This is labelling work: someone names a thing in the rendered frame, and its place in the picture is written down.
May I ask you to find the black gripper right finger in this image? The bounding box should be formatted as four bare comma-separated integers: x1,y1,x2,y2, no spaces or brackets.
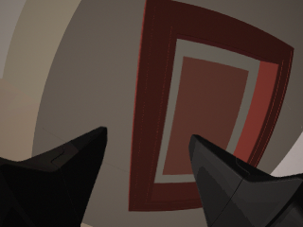
188,133,303,227

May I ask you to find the tan rectangular board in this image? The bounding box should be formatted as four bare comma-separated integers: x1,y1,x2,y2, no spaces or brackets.
31,0,303,227

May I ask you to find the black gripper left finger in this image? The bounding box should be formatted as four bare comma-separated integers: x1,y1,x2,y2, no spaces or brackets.
0,126,107,227

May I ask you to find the dark red picture frame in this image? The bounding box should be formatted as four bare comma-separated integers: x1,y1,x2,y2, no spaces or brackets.
128,0,294,212

